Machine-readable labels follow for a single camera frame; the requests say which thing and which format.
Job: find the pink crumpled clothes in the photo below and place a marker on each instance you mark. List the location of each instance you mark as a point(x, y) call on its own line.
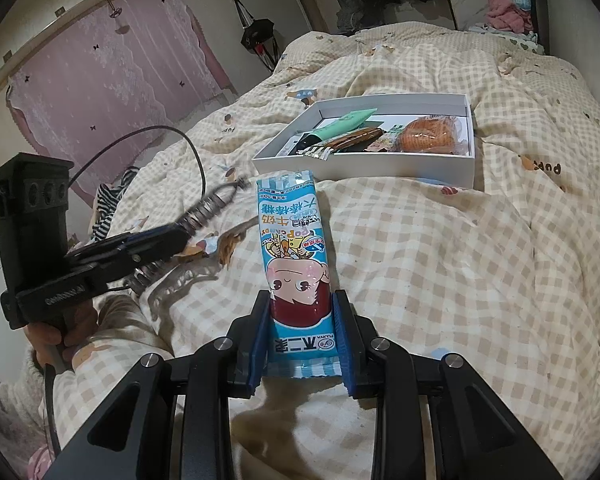
point(507, 15)

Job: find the pink curtain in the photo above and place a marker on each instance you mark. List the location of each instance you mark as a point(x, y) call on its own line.
point(105, 85)

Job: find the checked printed blanket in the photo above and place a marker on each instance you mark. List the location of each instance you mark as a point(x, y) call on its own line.
point(455, 260)

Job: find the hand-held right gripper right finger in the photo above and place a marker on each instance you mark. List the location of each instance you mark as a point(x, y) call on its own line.
point(342, 350)

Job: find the brown snack bar packet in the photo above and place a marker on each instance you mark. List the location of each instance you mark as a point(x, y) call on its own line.
point(355, 139)

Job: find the person's left hand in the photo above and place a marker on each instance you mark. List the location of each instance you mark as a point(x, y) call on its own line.
point(75, 330)

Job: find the person's left forearm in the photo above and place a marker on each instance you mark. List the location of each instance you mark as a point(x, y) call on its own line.
point(27, 390)

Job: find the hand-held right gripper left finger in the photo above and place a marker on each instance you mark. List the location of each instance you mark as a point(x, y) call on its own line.
point(260, 355)

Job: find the blue striped candy packet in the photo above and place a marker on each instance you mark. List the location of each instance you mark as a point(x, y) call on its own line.
point(290, 240)

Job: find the white cardboard box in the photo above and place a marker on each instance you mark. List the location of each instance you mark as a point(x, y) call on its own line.
point(380, 172)

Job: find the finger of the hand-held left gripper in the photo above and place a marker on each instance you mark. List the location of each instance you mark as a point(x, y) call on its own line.
point(135, 266)
point(155, 237)

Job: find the black headboard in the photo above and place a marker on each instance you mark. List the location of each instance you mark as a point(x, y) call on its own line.
point(540, 10)

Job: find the heart print pillow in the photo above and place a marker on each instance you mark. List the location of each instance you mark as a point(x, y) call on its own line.
point(505, 40)

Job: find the black hanging bag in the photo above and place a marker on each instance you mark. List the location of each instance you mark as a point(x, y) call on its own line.
point(257, 32)

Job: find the packaged orange bun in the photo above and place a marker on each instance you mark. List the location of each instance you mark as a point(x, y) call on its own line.
point(425, 135)

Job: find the black white striped cloth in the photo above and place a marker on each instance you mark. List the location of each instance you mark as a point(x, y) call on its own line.
point(112, 205)

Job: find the pink printed pajama leg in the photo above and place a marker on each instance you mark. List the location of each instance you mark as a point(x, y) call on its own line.
point(40, 465)

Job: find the white packet with black stripe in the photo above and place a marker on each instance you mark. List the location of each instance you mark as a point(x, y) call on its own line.
point(292, 147)

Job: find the metal coil spring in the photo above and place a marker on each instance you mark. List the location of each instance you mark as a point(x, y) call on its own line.
point(215, 203)

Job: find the green cosmetic tube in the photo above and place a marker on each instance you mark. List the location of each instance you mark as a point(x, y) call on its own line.
point(340, 125)

